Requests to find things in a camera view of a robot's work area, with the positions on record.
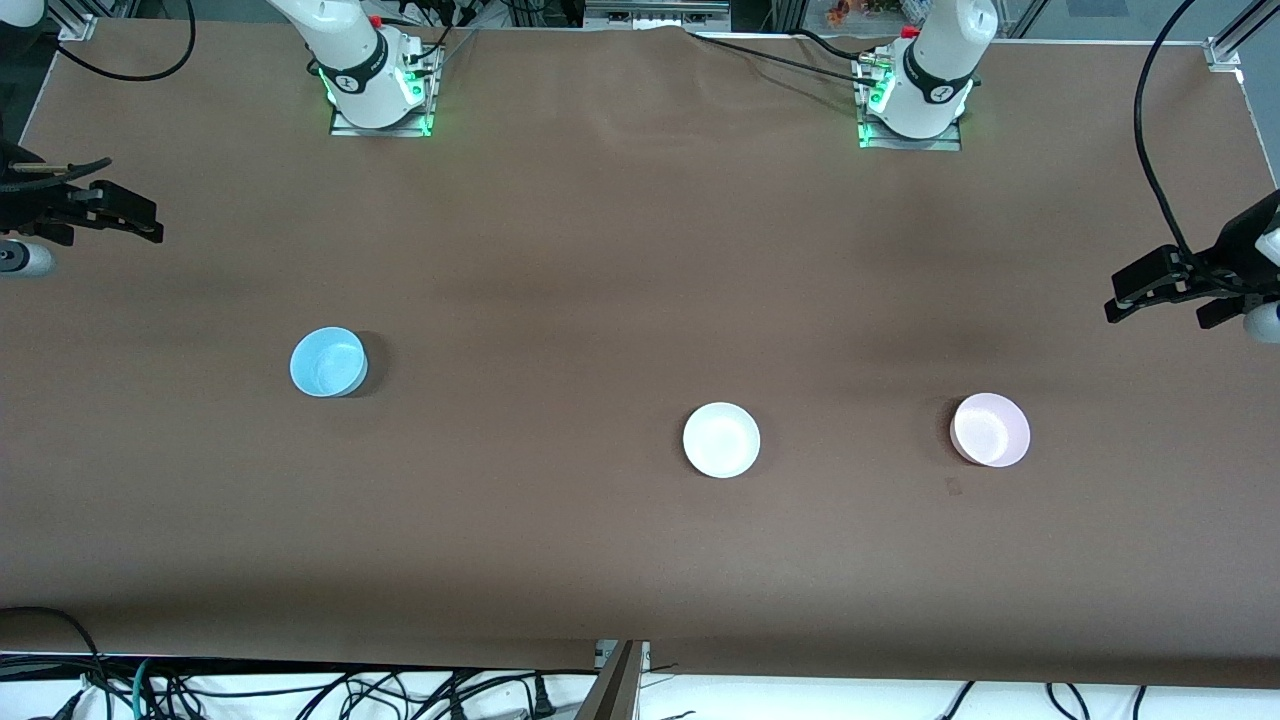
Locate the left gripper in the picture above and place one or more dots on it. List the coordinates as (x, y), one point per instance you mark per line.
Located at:
(1236, 254)

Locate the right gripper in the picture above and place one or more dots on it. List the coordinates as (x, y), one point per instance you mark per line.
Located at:
(30, 204)

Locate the pink bowl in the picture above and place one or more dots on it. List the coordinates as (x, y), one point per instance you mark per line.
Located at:
(990, 432)

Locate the blue bowl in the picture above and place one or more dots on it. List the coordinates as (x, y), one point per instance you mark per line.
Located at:
(325, 362)

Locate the white bowl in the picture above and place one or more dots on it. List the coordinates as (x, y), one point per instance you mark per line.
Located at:
(721, 440)

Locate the aluminium corner profile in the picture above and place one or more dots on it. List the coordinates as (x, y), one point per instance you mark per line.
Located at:
(78, 25)
(1225, 52)

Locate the brown table cover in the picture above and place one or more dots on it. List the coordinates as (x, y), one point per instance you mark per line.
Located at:
(600, 250)

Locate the grey metal device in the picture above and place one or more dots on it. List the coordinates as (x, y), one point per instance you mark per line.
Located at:
(650, 15)

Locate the black power plug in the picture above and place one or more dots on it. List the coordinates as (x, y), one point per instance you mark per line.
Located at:
(542, 700)

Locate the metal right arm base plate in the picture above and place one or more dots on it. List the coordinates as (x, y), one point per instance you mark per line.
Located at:
(380, 131)

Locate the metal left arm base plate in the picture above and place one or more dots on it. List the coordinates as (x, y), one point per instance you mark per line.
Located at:
(910, 144)

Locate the aluminium frame profile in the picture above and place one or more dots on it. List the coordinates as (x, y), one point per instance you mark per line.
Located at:
(620, 690)

